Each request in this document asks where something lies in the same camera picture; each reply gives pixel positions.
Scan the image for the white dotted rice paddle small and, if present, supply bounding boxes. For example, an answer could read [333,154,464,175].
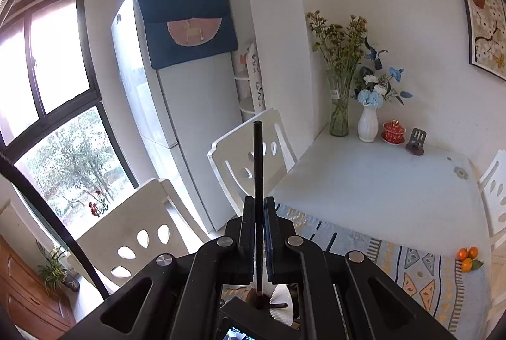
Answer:
[246,260,294,326]

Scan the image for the black chopstick gold band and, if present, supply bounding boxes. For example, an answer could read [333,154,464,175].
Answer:
[253,120,264,298]

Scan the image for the white chair near left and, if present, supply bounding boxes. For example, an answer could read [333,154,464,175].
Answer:
[68,178,209,292]

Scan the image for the white chair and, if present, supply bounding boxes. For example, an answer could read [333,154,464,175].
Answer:
[478,150,506,237]
[207,108,297,216]
[68,178,209,292]

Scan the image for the white chair far left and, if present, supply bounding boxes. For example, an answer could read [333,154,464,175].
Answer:
[207,108,297,216]

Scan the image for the white ceramic flower vase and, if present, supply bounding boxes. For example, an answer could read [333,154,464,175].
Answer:
[358,106,378,143]

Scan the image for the white refrigerator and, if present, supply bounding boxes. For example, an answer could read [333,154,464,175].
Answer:
[112,0,242,231]

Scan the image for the red lidded tea cup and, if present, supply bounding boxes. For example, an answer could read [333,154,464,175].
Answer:
[382,119,406,145]

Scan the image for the patterned blue woven table mat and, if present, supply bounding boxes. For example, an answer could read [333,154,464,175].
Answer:
[276,204,489,339]

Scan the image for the dark phone stand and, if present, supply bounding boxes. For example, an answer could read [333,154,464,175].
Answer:
[406,128,426,156]

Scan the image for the mandarin orange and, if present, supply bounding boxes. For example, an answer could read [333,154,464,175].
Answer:
[467,247,478,259]
[456,247,468,261]
[460,257,473,272]

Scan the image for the potted green plant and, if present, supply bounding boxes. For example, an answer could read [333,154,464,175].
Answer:
[36,241,80,295]

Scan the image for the white chair far right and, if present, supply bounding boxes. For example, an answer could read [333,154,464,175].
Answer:
[478,150,506,237]

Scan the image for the glass vase green stems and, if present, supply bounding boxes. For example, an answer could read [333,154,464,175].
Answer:
[306,10,367,137]

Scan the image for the black framed window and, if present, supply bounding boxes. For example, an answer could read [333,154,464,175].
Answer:
[1,0,138,238]

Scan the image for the navy fridge cover cloth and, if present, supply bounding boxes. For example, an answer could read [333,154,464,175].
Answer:
[136,0,238,70]

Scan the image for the framed floral picture large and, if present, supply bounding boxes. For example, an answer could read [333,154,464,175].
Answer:
[464,0,505,79]

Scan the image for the black cable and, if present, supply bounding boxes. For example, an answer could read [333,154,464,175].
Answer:
[0,149,111,301]

